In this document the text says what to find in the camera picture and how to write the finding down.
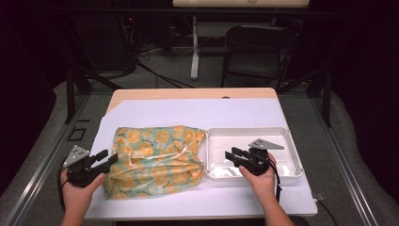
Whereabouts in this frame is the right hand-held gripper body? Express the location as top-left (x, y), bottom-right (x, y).
top-left (245, 137), bottom-right (285, 176)

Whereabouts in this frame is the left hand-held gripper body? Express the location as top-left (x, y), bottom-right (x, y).
top-left (61, 144), bottom-right (107, 188)

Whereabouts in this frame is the white plastic tray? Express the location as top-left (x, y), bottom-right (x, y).
top-left (204, 126), bottom-right (305, 181)

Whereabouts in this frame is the orange print cloth bag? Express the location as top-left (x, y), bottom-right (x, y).
top-left (103, 124), bottom-right (207, 201)

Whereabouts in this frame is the person's left hand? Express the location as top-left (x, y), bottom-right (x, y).
top-left (59, 169), bottom-right (106, 215)

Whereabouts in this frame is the person's right hand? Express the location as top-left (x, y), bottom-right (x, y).
top-left (238, 153), bottom-right (279, 205)

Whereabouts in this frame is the white table mat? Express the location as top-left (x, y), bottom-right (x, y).
top-left (84, 97), bottom-right (319, 220)

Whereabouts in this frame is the black folding chair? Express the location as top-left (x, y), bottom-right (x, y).
top-left (220, 24), bottom-right (299, 91)

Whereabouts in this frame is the white desk leg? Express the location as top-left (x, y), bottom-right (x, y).
top-left (189, 15), bottom-right (201, 81)

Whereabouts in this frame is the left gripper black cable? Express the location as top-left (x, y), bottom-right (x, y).
top-left (56, 159), bottom-right (69, 212)

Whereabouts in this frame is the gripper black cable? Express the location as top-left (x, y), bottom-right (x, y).
top-left (268, 158), bottom-right (283, 202)
top-left (56, 159), bottom-right (69, 212)

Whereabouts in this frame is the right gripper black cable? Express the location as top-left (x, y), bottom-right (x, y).
top-left (268, 158), bottom-right (283, 202)

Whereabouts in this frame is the aluminium rail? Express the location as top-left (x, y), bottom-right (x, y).
top-left (2, 93), bottom-right (92, 226)
top-left (310, 93), bottom-right (380, 226)

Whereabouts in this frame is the black metal frame stand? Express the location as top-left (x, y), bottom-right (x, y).
top-left (277, 56), bottom-right (333, 128)
top-left (64, 18), bottom-right (123, 124)

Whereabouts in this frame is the black cable with plug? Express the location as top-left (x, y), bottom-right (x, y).
top-left (313, 192), bottom-right (340, 226)

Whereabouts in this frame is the black floor cable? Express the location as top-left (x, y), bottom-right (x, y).
top-left (136, 46), bottom-right (196, 89)

